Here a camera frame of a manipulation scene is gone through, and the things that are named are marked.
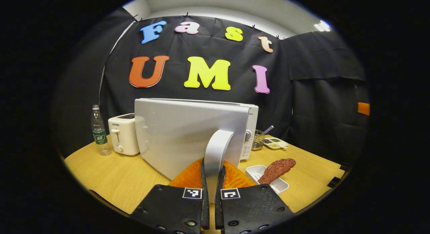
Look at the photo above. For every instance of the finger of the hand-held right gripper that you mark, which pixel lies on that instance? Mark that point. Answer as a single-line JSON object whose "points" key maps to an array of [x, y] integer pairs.
{"points": [[363, 108]]}

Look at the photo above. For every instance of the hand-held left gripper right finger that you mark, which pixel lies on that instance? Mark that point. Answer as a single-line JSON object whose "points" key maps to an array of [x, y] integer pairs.
{"points": [[218, 210]]}

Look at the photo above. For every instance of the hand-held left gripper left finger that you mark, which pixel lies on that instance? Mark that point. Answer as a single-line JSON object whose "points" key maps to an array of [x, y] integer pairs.
{"points": [[205, 210]]}

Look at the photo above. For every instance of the red meat slice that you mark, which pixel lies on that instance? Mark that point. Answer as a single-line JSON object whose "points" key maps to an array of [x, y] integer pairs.
{"points": [[277, 169]]}

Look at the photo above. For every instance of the white microwave oven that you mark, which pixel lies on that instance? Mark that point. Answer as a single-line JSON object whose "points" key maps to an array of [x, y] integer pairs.
{"points": [[184, 133]]}

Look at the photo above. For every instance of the white rectangular food container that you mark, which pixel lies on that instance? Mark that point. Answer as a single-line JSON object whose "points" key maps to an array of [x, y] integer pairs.
{"points": [[280, 185]]}

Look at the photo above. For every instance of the black table edge clamp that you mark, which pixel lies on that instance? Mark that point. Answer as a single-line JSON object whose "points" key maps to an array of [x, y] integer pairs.
{"points": [[334, 182], [344, 167]]}

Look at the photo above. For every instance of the white divided dish of beans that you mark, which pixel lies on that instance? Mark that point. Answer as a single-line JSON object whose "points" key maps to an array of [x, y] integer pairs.
{"points": [[275, 143]]}

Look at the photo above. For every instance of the small ceiling light panel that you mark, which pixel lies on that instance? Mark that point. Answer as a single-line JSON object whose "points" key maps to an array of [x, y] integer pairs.
{"points": [[322, 26]]}

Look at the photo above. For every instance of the striped straw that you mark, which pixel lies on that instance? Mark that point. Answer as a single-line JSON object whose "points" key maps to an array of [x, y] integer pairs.
{"points": [[267, 130]]}

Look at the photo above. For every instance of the white toaster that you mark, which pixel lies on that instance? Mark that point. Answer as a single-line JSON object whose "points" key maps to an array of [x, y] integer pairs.
{"points": [[125, 136]]}

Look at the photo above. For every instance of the clear plastic water bottle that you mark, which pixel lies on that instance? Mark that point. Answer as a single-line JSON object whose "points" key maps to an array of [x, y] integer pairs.
{"points": [[99, 133]]}

